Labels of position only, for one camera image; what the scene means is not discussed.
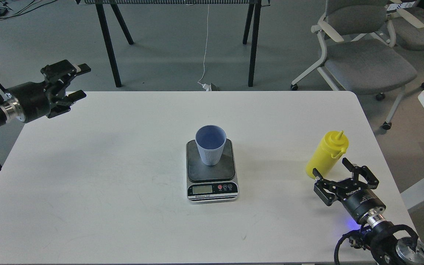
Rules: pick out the blue plastic cup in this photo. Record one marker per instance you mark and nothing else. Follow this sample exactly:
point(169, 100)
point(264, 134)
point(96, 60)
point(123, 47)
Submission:
point(210, 141)

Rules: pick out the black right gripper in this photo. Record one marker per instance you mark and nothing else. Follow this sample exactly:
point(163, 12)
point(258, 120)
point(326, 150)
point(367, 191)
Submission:
point(357, 200)

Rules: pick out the grey office chair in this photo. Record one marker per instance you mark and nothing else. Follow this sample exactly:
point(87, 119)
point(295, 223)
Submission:
point(407, 17)
point(356, 40)

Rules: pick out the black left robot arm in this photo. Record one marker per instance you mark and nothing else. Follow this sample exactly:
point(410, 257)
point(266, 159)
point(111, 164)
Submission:
point(30, 101)

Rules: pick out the digital kitchen scale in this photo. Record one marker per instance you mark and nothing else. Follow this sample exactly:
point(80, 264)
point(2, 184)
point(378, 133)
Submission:
point(211, 184)

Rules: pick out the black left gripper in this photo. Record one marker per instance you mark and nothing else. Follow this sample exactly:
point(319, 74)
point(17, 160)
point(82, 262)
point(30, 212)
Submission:
point(30, 101)

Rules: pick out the yellow squeeze bottle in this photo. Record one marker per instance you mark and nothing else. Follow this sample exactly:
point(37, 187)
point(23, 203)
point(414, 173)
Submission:
point(331, 148)

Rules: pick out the black legged background table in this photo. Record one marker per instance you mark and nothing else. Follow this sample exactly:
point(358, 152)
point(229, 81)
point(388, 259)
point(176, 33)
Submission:
point(186, 21)

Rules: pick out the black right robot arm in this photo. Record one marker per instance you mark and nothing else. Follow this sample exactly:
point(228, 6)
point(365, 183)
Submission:
point(389, 244)

